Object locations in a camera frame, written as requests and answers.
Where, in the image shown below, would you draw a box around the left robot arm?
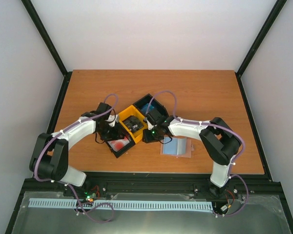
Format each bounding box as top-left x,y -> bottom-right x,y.
29,102 -> 122,196

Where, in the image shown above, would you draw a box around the left black frame post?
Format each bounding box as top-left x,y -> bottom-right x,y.
21,0 -> 73,78

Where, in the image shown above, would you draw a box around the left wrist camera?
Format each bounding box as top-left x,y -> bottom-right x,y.
106,114 -> 119,127

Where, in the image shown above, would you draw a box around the black aluminium rail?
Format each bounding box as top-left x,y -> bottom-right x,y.
21,170 -> 283,203

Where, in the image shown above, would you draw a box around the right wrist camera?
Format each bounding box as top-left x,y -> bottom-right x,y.
144,117 -> 154,130

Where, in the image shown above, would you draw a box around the black frame post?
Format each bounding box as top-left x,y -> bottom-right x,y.
235,0 -> 288,76
21,0 -> 73,78

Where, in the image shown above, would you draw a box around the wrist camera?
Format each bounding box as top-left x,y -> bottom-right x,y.
144,117 -> 154,130
106,114 -> 119,127

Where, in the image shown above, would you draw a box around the pink leather card holder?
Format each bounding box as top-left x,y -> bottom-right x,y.
160,136 -> 194,158

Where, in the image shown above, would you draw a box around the light blue cable duct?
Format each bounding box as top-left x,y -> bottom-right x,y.
28,198 -> 213,213

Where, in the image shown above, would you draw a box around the red and white card stack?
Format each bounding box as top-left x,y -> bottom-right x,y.
107,137 -> 131,152

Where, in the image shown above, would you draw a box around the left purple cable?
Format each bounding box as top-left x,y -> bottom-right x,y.
33,93 -> 119,182

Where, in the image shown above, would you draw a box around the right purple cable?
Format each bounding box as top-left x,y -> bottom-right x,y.
146,90 -> 247,180

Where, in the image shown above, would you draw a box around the three-compartment card bin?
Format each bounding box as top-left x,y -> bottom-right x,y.
106,94 -> 168,158

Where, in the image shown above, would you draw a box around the right black frame post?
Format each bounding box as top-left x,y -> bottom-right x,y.
235,0 -> 288,76

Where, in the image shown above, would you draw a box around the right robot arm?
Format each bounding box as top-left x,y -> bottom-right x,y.
143,109 -> 245,188

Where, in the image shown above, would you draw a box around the purple cable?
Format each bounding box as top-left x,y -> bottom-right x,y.
146,90 -> 247,180
33,93 -> 119,182

